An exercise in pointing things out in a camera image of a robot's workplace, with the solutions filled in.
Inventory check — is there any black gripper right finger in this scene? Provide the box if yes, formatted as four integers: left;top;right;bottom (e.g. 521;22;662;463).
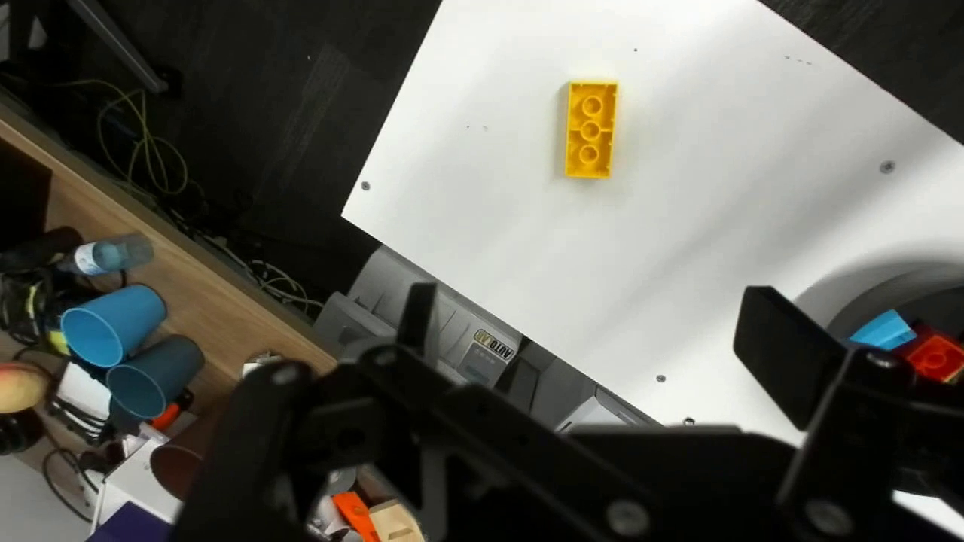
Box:
732;283;964;542

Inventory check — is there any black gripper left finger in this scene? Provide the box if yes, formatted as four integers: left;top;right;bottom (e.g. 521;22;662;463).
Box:
161;283;673;542

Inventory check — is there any yellow lego brick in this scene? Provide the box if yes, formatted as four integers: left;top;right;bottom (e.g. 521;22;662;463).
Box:
556;76;620;184

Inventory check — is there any grey printer device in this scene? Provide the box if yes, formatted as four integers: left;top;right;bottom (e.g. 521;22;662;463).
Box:
311;243;666;434

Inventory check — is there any orange utility knife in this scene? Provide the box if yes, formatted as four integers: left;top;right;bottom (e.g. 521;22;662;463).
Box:
329;487;382;542

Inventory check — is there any wooden desk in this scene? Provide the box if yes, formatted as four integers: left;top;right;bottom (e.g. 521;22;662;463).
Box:
0;95;341;542

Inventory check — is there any dark blue plastic cup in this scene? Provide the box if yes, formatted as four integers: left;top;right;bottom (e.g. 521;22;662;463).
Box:
103;332;209;423

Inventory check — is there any white cardboard box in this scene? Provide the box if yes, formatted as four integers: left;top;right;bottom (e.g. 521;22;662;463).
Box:
94;434;193;525

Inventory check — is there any purple box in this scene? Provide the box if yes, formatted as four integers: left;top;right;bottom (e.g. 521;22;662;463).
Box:
87;500;180;542

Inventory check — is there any light blue plastic cup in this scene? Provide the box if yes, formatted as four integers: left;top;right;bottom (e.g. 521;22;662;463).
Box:
58;283;172;372

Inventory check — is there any clear blue plastic cup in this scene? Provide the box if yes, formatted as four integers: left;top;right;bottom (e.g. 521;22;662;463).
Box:
73;233;155;279

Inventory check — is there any beige cable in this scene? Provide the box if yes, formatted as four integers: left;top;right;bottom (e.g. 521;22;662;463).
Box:
94;78;193;199

